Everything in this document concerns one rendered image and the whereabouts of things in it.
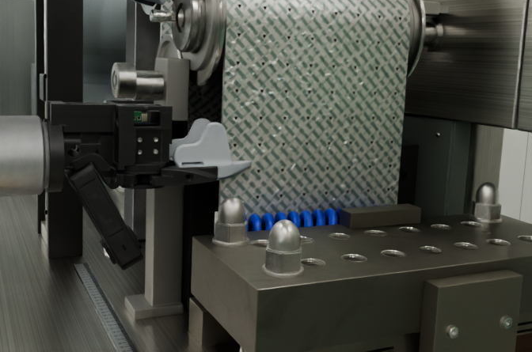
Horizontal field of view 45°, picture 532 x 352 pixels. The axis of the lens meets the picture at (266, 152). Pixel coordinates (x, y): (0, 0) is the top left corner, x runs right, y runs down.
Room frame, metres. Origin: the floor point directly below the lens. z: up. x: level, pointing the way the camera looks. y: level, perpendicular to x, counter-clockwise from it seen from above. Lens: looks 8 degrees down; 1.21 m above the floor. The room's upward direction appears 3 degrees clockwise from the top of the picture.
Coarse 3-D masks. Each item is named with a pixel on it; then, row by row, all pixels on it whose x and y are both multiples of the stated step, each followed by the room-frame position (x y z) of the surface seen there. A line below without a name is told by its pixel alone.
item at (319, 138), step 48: (240, 96) 0.70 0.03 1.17; (288, 96) 0.72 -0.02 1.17; (336, 96) 0.75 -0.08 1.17; (384, 96) 0.78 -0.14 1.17; (240, 144) 0.70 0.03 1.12; (288, 144) 0.72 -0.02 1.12; (336, 144) 0.75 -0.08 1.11; (384, 144) 0.78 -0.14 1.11; (240, 192) 0.70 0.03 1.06; (288, 192) 0.72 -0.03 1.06; (336, 192) 0.75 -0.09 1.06; (384, 192) 0.78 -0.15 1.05
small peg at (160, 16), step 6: (150, 12) 0.74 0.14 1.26; (156, 12) 0.73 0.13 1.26; (162, 12) 0.74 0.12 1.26; (168, 12) 0.74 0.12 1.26; (174, 12) 0.74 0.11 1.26; (150, 18) 0.74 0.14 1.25; (156, 18) 0.73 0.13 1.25; (162, 18) 0.74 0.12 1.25; (168, 18) 0.74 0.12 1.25; (174, 18) 0.74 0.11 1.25
